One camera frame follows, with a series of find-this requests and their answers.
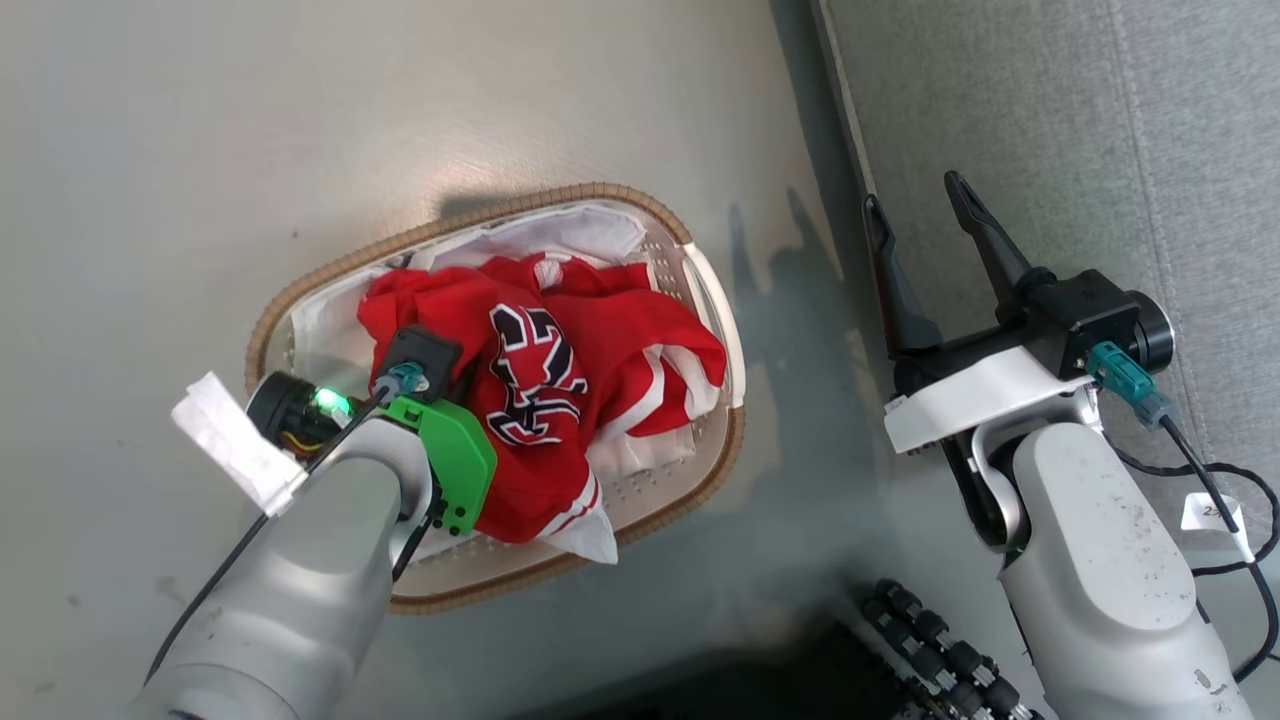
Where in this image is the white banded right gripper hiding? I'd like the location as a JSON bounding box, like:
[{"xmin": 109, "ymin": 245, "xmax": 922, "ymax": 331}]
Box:
[{"xmin": 862, "ymin": 170, "xmax": 1098, "ymax": 457}]

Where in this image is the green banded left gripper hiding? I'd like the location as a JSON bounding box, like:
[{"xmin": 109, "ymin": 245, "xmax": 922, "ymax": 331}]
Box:
[{"xmin": 245, "ymin": 370, "xmax": 499, "ymax": 536}]

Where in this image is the red basketball jersey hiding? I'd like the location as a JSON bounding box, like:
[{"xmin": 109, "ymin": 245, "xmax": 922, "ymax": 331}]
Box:
[{"xmin": 357, "ymin": 253, "xmax": 729, "ymax": 546}]

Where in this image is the white garment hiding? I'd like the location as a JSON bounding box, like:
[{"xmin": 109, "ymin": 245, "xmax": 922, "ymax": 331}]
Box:
[{"xmin": 545, "ymin": 345, "xmax": 728, "ymax": 566}]

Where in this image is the cream laundry basket brown rim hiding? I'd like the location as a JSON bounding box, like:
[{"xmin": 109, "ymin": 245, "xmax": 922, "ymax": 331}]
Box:
[{"xmin": 245, "ymin": 182, "xmax": 747, "ymax": 616}]

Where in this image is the white basket liner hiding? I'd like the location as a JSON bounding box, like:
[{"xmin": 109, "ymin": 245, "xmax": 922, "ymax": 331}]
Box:
[{"xmin": 290, "ymin": 200, "xmax": 651, "ymax": 401}]

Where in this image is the grey fabric sofa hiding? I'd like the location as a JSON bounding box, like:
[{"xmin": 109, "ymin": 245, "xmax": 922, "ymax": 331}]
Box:
[{"xmin": 812, "ymin": 0, "xmax": 1280, "ymax": 720}]

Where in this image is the white paper tag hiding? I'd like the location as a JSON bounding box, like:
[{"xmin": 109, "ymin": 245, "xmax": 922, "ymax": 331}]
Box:
[{"xmin": 170, "ymin": 372, "xmax": 308, "ymax": 517}]

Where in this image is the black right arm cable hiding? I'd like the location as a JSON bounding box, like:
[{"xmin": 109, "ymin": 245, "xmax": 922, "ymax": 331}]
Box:
[{"xmin": 1088, "ymin": 342, "xmax": 1280, "ymax": 686}]

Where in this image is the small white cable label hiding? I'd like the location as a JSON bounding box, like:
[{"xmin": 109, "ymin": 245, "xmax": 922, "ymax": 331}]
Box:
[{"xmin": 1180, "ymin": 490, "xmax": 1257, "ymax": 563}]

